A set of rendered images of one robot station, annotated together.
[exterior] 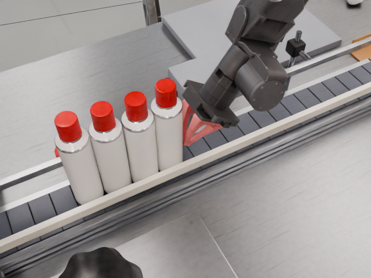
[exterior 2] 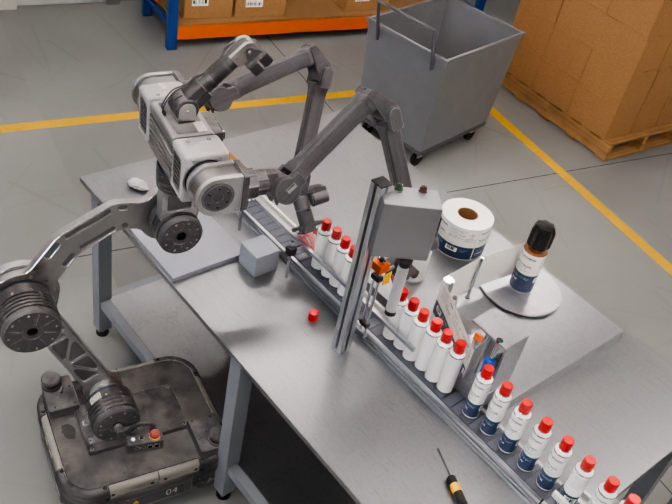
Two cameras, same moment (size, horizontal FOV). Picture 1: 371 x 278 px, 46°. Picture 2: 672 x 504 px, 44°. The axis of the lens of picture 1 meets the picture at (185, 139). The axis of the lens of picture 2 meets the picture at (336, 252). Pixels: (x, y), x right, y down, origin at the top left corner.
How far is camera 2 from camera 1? 2.75 m
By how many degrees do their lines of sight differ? 71
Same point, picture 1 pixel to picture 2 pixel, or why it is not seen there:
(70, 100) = (265, 322)
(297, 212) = not seen: hidden behind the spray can
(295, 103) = (265, 219)
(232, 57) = (306, 200)
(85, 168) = not seen: hidden behind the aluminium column
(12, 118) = (286, 348)
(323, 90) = (252, 208)
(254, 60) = (315, 190)
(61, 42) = not seen: outside the picture
